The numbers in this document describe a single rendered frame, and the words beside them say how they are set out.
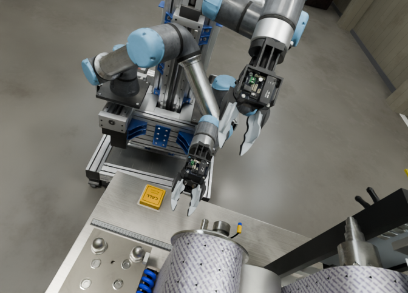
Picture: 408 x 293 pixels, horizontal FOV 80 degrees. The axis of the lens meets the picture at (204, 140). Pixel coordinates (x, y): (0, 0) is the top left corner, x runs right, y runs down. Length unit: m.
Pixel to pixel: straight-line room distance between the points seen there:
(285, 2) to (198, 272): 0.49
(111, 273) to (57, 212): 1.26
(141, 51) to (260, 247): 0.77
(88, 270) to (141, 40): 0.64
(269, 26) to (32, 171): 1.88
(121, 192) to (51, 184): 1.15
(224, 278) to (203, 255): 0.05
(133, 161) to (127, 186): 0.91
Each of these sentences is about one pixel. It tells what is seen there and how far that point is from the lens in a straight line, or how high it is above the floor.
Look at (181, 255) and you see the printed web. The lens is 0.45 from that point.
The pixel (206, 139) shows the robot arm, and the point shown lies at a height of 1.15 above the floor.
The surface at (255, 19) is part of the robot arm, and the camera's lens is 0.63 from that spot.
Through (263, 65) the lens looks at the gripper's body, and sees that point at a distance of 0.49.
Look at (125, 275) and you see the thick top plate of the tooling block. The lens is 0.69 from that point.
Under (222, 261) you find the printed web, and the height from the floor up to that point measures 1.31.
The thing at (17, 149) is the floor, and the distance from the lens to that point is 2.25.
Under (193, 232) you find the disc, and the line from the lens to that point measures 0.44.
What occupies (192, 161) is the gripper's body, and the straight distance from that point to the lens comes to 0.70.
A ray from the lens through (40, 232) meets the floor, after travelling 1.89.
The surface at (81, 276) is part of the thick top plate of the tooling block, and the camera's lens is 0.70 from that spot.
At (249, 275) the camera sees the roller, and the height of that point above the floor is 1.23.
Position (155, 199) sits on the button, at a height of 0.92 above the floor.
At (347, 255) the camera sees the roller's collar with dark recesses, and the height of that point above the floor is 1.34.
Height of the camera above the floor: 1.71
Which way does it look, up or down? 47 degrees down
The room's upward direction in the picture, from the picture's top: 23 degrees clockwise
